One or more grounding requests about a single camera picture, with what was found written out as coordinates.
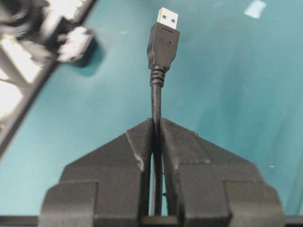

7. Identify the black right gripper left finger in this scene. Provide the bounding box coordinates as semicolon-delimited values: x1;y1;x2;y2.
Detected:
41;119;153;227

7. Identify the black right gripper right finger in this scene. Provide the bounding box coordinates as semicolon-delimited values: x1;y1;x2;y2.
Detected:
160;118;284;227

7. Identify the black USB cable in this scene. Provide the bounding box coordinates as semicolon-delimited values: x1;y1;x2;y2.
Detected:
146;7;181;217

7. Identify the aluminium extrusion frame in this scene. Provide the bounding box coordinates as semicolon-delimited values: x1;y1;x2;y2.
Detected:
0;0;97;155

